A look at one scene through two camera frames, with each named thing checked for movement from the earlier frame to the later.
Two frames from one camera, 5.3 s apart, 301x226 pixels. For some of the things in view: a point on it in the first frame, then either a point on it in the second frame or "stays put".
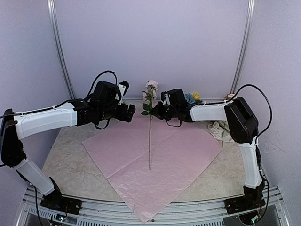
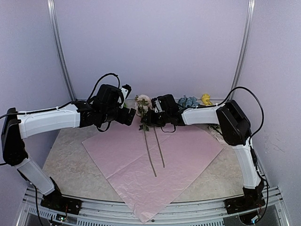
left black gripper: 122,116 stays put
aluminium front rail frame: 267,209 stays put
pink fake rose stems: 150,93 → 143,103
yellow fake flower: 196,95 → 206,99
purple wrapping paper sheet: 150,163 stays put
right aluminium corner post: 250,11 stays put
